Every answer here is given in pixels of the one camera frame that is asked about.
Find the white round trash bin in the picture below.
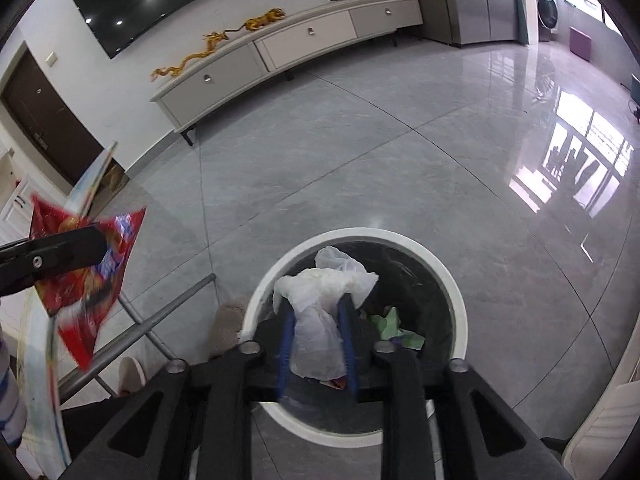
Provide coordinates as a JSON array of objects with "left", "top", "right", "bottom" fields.
[{"left": 240, "top": 228, "right": 468, "bottom": 448}]

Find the grey refrigerator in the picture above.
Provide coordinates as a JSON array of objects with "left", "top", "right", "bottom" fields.
[{"left": 387, "top": 0, "right": 531, "bottom": 47}]

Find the white television cabinet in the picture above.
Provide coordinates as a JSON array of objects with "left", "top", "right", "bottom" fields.
[{"left": 150, "top": 0, "right": 425, "bottom": 147}]

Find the beige slipper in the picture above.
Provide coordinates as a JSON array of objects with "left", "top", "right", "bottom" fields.
[{"left": 209, "top": 300, "right": 247, "bottom": 358}]

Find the golden dragon ornament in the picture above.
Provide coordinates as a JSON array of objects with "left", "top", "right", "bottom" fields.
[{"left": 151, "top": 30, "right": 231, "bottom": 82}]

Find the green paper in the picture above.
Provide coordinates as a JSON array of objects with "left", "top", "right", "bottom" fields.
[{"left": 369, "top": 306, "right": 426, "bottom": 350}]

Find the white paper towel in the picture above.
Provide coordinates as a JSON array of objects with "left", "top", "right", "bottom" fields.
[{"left": 273, "top": 266, "right": 377, "bottom": 381}]

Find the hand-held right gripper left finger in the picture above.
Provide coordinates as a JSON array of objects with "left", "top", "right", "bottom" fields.
[{"left": 72, "top": 300, "right": 297, "bottom": 480}]

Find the white plastic bag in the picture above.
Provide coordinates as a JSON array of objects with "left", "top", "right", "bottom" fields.
[{"left": 315, "top": 246, "right": 368, "bottom": 275}]

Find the washing machine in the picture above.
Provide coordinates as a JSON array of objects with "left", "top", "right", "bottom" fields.
[{"left": 531, "top": 0, "right": 562, "bottom": 43}]

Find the golden tiger ornament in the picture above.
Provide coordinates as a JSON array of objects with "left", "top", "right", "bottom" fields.
[{"left": 231, "top": 6, "right": 287, "bottom": 32}]

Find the dark brown door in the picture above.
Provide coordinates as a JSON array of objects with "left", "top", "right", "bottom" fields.
[{"left": 0, "top": 42, "right": 106, "bottom": 187}]

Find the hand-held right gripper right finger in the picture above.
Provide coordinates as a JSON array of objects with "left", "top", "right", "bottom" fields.
[{"left": 336, "top": 292, "right": 573, "bottom": 480}]

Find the red snack wrapper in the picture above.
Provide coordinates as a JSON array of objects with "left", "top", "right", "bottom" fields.
[{"left": 30, "top": 194, "right": 147, "bottom": 372}]

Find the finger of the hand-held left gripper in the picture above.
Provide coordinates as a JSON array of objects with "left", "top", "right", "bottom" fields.
[{"left": 0, "top": 225, "right": 108, "bottom": 297}]

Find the white shoe cabinet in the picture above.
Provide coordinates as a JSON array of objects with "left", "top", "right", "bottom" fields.
[{"left": 0, "top": 125, "right": 41, "bottom": 246}]

